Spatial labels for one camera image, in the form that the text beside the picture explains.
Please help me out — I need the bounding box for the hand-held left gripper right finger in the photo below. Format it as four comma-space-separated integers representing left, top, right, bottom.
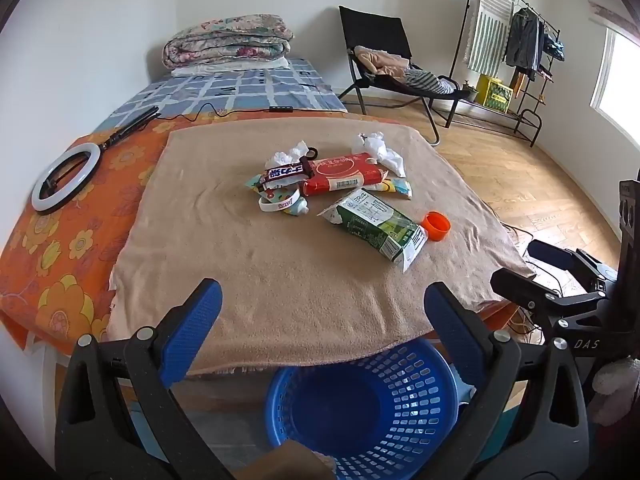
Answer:
423, 281, 591, 480

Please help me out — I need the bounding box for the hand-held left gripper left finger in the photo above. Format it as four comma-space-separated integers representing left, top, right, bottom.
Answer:
54, 278, 236, 480

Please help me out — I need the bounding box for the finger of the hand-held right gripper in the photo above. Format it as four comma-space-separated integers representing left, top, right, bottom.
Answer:
490, 268, 608, 321
529, 240, 608, 291

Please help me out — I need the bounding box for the orange bottle cap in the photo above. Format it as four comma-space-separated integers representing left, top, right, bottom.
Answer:
421, 212, 451, 242

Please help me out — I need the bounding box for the blue plastic basket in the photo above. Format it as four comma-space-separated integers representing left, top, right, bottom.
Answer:
264, 338, 476, 480

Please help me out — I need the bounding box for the green milk carton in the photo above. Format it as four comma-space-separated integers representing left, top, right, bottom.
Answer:
316, 188, 430, 274

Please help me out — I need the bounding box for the white wristband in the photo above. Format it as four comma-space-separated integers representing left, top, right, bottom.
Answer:
257, 187, 301, 213

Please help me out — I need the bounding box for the white orange tube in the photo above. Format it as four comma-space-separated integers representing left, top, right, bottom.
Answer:
365, 180, 413, 200

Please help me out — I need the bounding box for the fruit print tube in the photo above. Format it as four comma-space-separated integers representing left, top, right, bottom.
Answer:
245, 174, 310, 216

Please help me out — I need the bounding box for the chocolate bar wrapper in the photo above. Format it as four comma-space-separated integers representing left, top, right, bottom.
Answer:
263, 157, 316, 183

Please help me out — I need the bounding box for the white tissue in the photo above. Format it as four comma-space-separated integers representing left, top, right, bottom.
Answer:
265, 141, 311, 171
351, 131, 407, 178

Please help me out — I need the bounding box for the red wet wipes packet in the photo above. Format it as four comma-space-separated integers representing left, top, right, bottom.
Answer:
300, 152, 390, 197

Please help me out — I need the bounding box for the person's right hand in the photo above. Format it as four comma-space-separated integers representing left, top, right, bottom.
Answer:
592, 357, 640, 426

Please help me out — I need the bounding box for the tan towel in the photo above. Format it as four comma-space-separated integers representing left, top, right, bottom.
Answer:
107, 122, 538, 376

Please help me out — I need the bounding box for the black clothes rack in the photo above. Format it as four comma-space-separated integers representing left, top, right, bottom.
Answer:
447, 0, 558, 148

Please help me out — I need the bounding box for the orange floral bed sheet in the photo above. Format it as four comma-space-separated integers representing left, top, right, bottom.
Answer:
0, 110, 436, 361

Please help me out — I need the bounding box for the yellow crate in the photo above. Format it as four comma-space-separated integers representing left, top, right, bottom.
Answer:
475, 74, 514, 112

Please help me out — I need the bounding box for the brown cardboard piece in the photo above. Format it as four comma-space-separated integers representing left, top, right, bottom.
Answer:
255, 442, 336, 480

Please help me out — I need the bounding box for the window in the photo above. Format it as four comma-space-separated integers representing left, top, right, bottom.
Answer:
590, 25, 640, 146

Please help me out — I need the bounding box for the teal garment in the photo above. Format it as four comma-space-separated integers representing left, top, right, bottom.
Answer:
542, 32, 567, 61

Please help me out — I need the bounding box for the striped garment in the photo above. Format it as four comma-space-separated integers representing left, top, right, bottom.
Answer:
402, 69, 457, 96

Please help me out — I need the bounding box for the dark jacket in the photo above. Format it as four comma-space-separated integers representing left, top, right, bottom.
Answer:
504, 7, 546, 81

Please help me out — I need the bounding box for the green striped towel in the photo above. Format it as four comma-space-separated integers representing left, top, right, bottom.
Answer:
465, 0, 516, 76

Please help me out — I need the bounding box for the blue plaid bed sheet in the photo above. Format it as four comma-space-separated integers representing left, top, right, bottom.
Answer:
92, 57, 348, 133

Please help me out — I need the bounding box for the folded white cloth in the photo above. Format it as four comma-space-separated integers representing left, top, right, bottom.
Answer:
171, 57, 291, 78

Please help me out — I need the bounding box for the beige garment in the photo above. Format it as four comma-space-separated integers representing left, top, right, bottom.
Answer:
354, 45, 412, 78

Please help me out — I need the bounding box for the folded floral quilt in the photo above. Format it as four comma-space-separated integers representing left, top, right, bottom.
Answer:
162, 14, 295, 71

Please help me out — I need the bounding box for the black folding chair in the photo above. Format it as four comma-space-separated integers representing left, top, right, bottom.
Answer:
338, 6, 471, 146

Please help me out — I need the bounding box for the white ring light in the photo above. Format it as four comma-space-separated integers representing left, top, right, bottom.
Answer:
31, 106, 160, 213

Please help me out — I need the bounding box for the black cable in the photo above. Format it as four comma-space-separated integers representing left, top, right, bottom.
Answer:
150, 102, 273, 122

